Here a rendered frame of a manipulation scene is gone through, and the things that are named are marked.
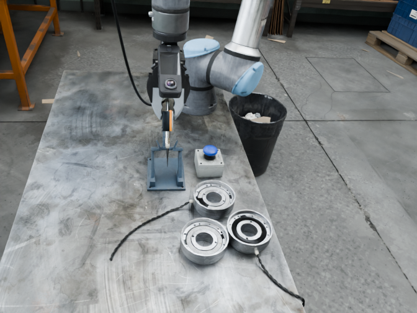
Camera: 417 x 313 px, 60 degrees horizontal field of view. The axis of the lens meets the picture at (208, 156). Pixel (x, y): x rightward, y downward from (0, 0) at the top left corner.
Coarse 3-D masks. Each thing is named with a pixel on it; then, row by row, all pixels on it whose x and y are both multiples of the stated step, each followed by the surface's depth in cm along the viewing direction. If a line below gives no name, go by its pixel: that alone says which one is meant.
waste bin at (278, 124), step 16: (240, 96) 218; (256, 96) 221; (240, 112) 223; (256, 112) 226; (272, 112) 220; (240, 128) 201; (256, 128) 196; (272, 128) 198; (256, 144) 205; (272, 144) 211; (256, 160) 214
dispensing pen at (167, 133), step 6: (168, 102) 85; (168, 108) 86; (162, 114) 84; (168, 114) 84; (162, 120) 85; (168, 120) 84; (162, 126) 87; (168, 126) 84; (168, 132) 86; (168, 138) 86; (168, 144) 86; (168, 150) 87
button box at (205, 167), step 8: (200, 152) 101; (200, 160) 98; (208, 160) 99; (216, 160) 99; (200, 168) 98; (208, 168) 98; (216, 168) 98; (200, 176) 99; (208, 176) 100; (216, 176) 100
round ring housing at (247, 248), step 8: (232, 216) 85; (248, 216) 86; (256, 216) 86; (264, 216) 85; (240, 224) 84; (248, 224) 85; (256, 224) 85; (264, 224) 85; (240, 232) 82; (256, 232) 84; (272, 232) 82; (232, 240) 80; (264, 240) 81; (240, 248) 80; (248, 248) 79; (256, 248) 79; (264, 248) 81
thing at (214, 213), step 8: (200, 184) 92; (208, 184) 93; (216, 184) 94; (224, 184) 93; (208, 192) 91; (216, 192) 92; (232, 192) 91; (208, 200) 93; (216, 200) 93; (224, 200) 90; (232, 200) 90; (200, 208) 87; (208, 208) 85; (224, 208) 86; (232, 208) 89; (208, 216) 87; (216, 216) 87; (224, 216) 89
